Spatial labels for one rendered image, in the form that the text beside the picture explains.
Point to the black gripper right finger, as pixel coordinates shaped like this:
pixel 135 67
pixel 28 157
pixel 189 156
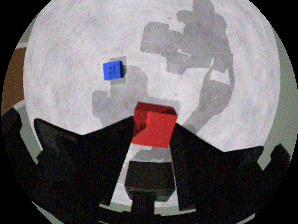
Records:
pixel 199 167

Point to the blue block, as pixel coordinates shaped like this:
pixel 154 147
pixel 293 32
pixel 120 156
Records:
pixel 113 70

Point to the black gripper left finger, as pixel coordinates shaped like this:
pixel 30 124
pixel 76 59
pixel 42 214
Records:
pixel 99 155

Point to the red block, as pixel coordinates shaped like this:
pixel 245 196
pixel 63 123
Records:
pixel 153 125

